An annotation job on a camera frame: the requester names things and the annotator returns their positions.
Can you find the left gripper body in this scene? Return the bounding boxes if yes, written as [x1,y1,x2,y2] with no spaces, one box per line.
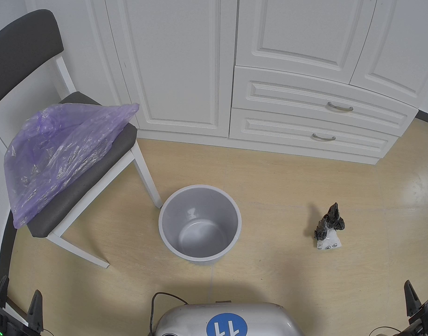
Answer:
[0,301,43,336]

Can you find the white trash bin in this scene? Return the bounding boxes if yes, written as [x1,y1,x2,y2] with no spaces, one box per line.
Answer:
[158,184,242,266]

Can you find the thin black cable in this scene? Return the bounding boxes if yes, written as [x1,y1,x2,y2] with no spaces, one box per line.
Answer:
[369,326,405,336]

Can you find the white wardrobe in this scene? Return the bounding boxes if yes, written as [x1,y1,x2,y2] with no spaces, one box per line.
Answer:
[21,0,428,165]

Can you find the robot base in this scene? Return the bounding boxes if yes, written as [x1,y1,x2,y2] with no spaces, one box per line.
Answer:
[154,302,303,336]

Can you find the white printed wrapper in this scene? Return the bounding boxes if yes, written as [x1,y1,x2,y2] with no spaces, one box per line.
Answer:
[316,229,341,250]

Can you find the white chair grey cushions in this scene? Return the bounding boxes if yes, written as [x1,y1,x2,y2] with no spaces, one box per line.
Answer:
[0,9,162,269]

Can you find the black plastic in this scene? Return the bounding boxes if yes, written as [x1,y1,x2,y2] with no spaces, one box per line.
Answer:
[313,202,346,241]

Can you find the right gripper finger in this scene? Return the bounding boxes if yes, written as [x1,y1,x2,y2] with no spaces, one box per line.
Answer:
[404,280,425,317]

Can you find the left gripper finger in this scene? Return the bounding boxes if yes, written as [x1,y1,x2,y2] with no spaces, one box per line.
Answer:
[0,275,9,308]
[28,290,44,332]

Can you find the purple plastic bag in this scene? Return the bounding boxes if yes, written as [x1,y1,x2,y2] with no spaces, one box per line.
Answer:
[3,103,140,229]

